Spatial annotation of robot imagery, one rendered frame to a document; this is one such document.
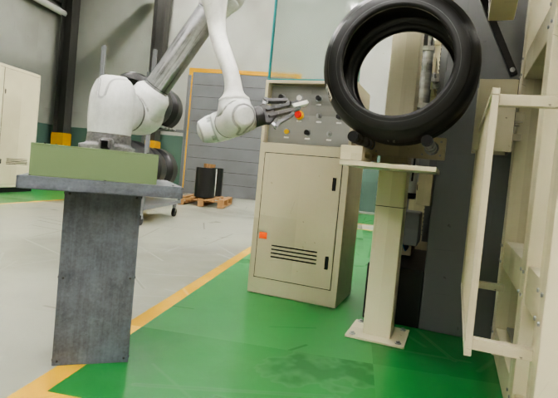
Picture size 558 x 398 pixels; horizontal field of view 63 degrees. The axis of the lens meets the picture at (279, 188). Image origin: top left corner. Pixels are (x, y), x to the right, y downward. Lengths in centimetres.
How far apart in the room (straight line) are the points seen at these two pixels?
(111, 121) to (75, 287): 59
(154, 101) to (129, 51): 1082
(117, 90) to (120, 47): 1111
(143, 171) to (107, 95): 32
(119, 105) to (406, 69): 127
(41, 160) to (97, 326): 60
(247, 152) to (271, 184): 849
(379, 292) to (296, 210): 72
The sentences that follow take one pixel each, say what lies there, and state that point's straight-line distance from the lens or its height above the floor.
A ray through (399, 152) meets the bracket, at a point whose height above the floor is 87.
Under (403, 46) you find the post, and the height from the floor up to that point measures 136.
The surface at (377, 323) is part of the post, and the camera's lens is 227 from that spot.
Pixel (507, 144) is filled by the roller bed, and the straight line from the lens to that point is 210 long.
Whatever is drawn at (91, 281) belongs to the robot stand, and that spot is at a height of 29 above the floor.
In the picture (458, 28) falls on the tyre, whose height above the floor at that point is 130.
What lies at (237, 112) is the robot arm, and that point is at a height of 90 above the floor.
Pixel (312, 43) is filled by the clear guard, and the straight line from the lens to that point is 277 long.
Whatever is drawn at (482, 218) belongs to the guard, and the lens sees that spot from 129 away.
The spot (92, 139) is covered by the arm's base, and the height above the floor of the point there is 79.
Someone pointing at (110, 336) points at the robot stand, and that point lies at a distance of 180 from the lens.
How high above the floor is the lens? 73
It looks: 2 degrees down
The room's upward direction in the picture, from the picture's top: 5 degrees clockwise
